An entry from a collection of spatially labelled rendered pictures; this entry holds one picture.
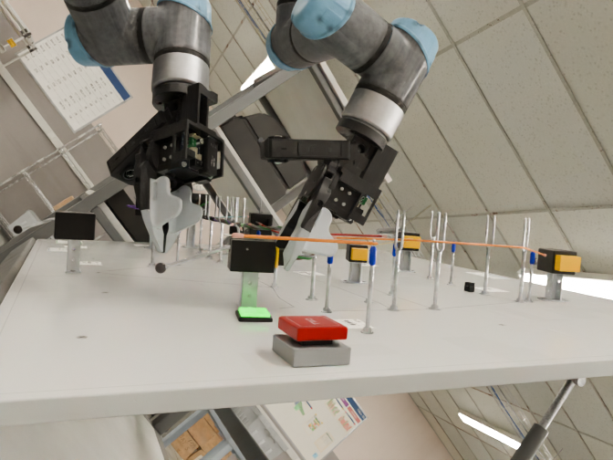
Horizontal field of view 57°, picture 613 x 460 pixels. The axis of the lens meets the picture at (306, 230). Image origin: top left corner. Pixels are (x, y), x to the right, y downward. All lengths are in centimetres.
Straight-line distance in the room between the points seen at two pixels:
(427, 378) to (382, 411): 919
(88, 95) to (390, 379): 810
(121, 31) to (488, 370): 61
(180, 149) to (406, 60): 31
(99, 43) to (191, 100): 16
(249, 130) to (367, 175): 109
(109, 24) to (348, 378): 55
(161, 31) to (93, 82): 772
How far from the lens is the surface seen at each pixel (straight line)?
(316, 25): 72
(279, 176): 184
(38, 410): 44
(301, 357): 50
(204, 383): 45
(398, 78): 75
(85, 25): 82
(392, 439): 995
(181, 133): 72
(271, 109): 234
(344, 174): 72
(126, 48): 83
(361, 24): 73
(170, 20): 81
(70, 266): 101
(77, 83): 852
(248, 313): 66
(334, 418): 937
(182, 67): 77
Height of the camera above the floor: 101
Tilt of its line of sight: 16 degrees up
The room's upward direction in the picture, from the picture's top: 53 degrees clockwise
